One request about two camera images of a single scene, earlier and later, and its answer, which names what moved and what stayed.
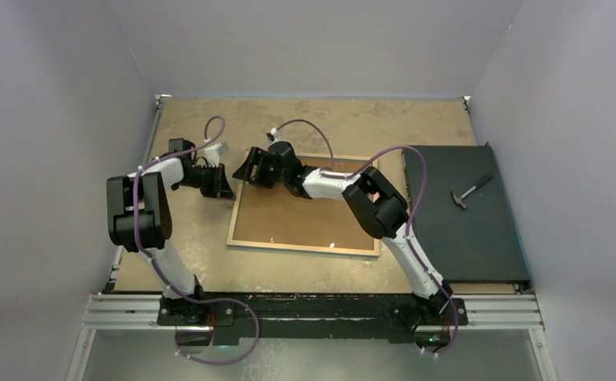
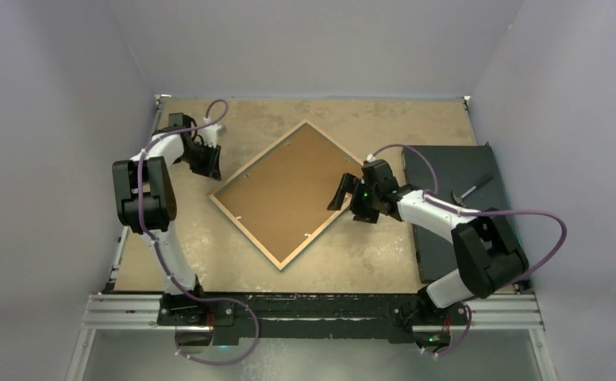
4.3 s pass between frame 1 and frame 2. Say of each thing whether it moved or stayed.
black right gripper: moved
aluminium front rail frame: stayed
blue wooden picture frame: moved
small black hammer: stayed
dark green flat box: stayed
